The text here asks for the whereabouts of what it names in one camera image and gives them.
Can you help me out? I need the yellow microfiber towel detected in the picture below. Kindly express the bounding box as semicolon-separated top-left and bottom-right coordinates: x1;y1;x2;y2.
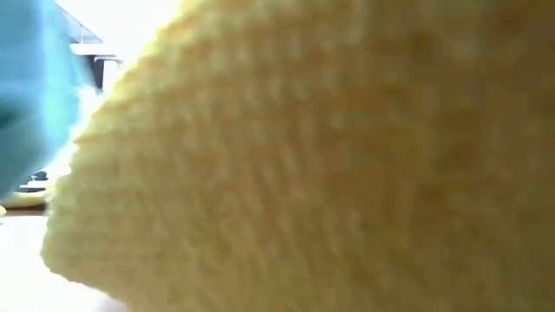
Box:
39;0;555;312
0;189;51;210

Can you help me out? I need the blue microfiber towel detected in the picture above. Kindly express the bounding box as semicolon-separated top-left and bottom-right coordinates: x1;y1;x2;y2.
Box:
0;0;95;203

